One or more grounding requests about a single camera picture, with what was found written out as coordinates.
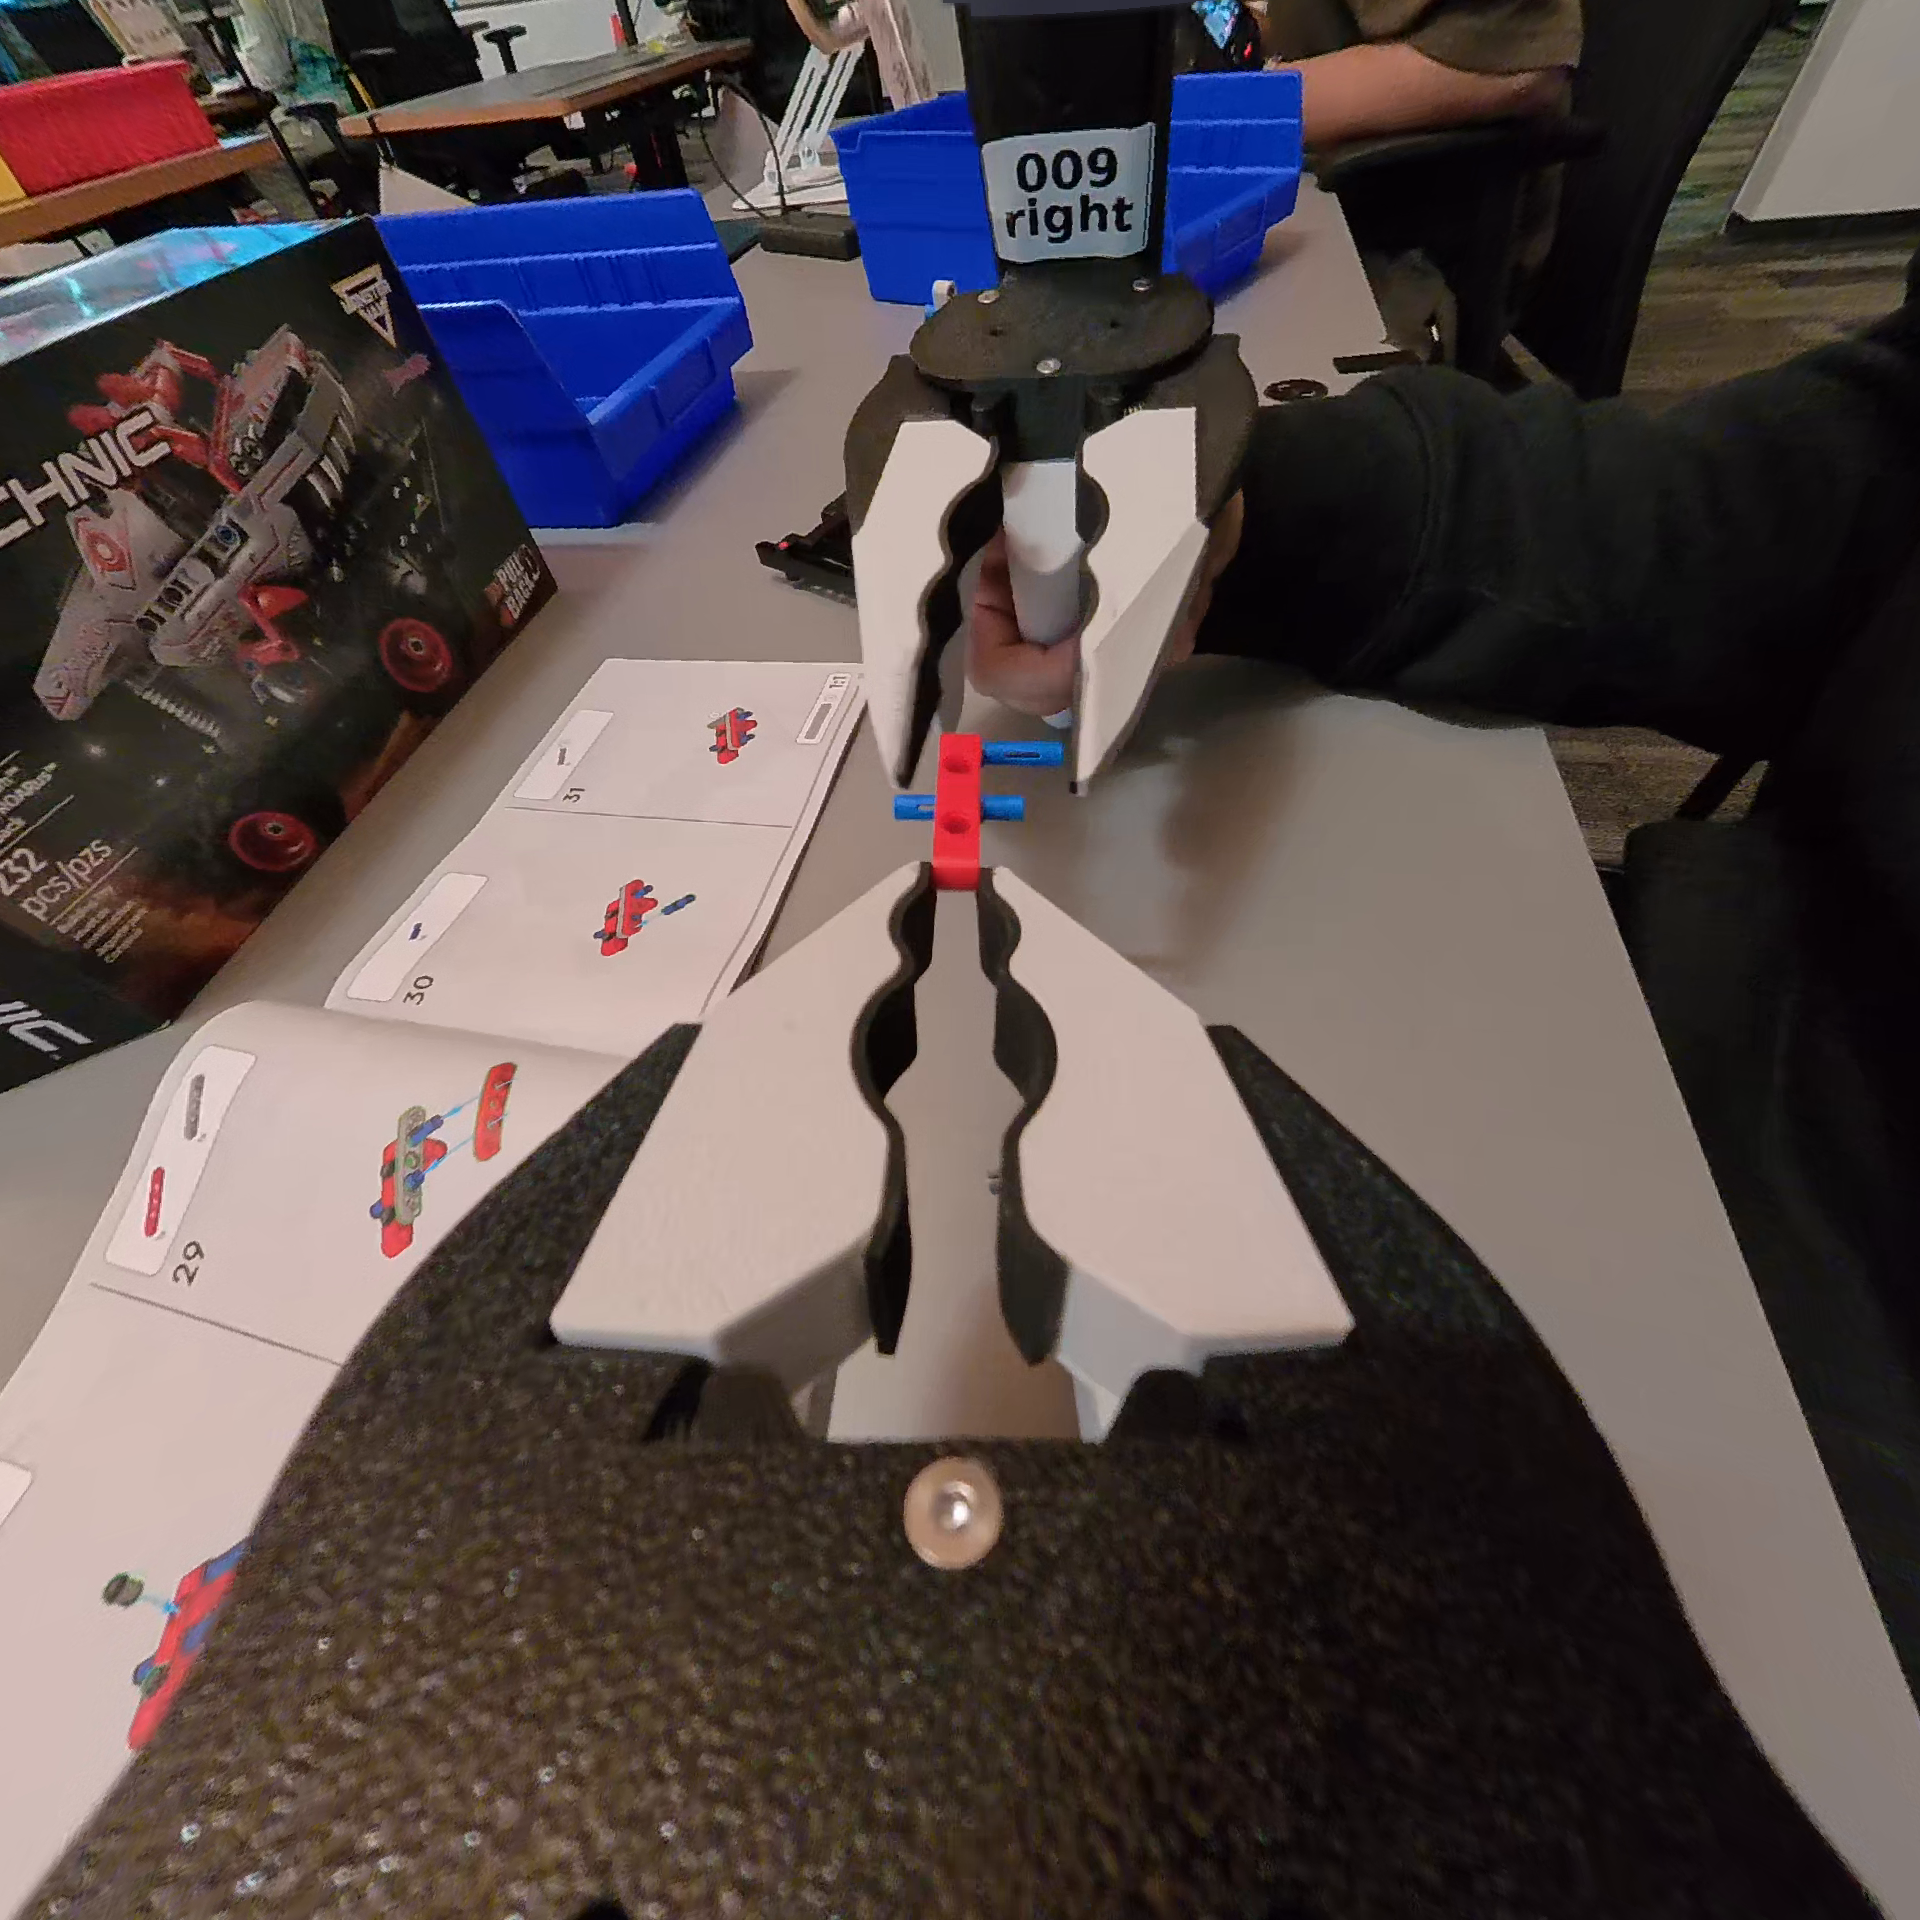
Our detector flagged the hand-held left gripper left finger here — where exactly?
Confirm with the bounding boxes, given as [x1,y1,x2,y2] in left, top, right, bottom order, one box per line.
[551,862,941,1447]

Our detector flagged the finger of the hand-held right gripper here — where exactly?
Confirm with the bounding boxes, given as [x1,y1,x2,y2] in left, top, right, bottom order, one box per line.
[851,417,1004,795]
[1068,405,1210,799]

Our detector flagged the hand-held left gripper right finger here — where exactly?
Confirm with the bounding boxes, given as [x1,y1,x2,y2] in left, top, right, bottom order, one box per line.
[978,867,1356,1447]

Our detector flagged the red toy beam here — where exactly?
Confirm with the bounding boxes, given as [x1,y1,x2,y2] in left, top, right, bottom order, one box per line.
[930,734,989,890]

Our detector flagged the person's right forearm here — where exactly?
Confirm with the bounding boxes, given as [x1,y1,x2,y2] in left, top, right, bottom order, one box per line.
[1197,306,1920,752]

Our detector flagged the person's right hand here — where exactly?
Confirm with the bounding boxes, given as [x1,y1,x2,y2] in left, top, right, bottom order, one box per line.
[965,492,1250,731]

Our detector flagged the black toy beam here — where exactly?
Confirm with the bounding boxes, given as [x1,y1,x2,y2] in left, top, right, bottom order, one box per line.
[755,503,865,607]

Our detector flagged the blue storage bin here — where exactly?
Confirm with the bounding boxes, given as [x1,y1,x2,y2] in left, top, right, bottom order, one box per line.
[828,67,1305,311]
[375,187,757,531]

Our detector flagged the white stand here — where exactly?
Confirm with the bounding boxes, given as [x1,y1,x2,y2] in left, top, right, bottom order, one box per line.
[732,43,881,213]

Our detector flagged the open instruction booklet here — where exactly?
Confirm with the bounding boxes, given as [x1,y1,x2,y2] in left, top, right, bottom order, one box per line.
[0,657,870,1764]

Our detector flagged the brown background table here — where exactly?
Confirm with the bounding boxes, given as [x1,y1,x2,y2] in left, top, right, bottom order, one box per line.
[343,36,757,183]
[0,132,288,250]

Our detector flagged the black office chair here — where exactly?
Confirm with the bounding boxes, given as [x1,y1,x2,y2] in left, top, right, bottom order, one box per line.
[1321,0,1789,400]

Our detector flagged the person's dark clothing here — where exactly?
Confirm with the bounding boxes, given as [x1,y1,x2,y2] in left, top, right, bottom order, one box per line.
[1613,571,1920,1668]

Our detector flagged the toy set box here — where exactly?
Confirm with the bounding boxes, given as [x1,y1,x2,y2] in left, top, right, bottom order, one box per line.
[0,217,561,1095]

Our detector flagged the red storage bin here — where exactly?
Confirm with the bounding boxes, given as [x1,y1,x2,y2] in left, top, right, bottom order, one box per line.
[0,67,221,198]

